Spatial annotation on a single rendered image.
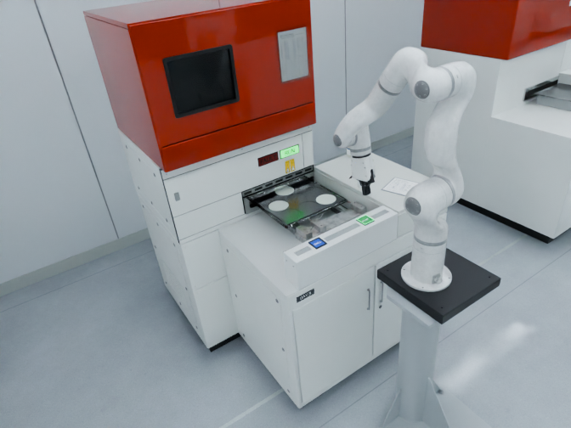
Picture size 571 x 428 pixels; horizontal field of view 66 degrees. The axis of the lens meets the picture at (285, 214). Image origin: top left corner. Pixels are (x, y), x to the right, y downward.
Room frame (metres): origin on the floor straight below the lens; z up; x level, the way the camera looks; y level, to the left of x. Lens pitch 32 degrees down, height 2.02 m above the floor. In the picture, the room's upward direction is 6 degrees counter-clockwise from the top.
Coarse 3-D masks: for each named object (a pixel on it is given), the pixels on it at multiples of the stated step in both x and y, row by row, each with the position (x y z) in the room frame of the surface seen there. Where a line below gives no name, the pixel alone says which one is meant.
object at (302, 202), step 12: (300, 192) 2.00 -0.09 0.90; (312, 192) 1.98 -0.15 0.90; (324, 192) 1.97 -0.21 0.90; (264, 204) 1.91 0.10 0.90; (288, 204) 1.89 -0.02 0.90; (300, 204) 1.88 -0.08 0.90; (312, 204) 1.86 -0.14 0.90; (276, 216) 1.79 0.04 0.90; (288, 216) 1.78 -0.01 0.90; (300, 216) 1.76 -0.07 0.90
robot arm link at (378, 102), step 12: (372, 96) 1.50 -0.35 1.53; (384, 96) 1.47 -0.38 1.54; (396, 96) 1.47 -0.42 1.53; (360, 108) 1.53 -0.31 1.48; (372, 108) 1.50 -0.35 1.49; (384, 108) 1.49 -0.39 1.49; (348, 120) 1.53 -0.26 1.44; (360, 120) 1.51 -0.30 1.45; (372, 120) 1.50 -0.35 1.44; (336, 132) 1.56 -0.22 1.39; (348, 132) 1.51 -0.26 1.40; (336, 144) 1.56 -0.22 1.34; (348, 144) 1.54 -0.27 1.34
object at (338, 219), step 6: (348, 210) 1.81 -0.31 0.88; (336, 216) 1.76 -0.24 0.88; (342, 216) 1.76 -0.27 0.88; (348, 216) 1.75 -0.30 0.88; (354, 216) 1.75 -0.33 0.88; (324, 222) 1.72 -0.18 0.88; (330, 222) 1.71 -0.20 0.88; (336, 222) 1.70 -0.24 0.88; (342, 222) 1.70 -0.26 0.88; (330, 228) 1.66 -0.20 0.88; (318, 234) 1.63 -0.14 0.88; (300, 240) 1.62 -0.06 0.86; (306, 240) 1.59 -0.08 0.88
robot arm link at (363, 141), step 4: (364, 128) 1.59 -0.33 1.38; (368, 128) 1.60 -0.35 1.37; (360, 132) 1.58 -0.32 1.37; (364, 132) 1.58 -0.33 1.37; (368, 132) 1.60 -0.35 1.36; (356, 136) 1.56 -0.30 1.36; (360, 136) 1.57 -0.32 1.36; (364, 136) 1.58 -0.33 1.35; (368, 136) 1.59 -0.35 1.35; (356, 140) 1.56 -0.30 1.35; (360, 140) 1.57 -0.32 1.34; (364, 140) 1.57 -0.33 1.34; (368, 140) 1.58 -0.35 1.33; (356, 144) 1.57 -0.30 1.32; (360, 144) 1.57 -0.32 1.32; (364, 144) 1.57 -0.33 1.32; (368, 144) 1.58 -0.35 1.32; (352, 148) 1.59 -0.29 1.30; (356, 148) 1.57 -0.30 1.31; (360, 148) 1.57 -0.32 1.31; (364, 148) 1.57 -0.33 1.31
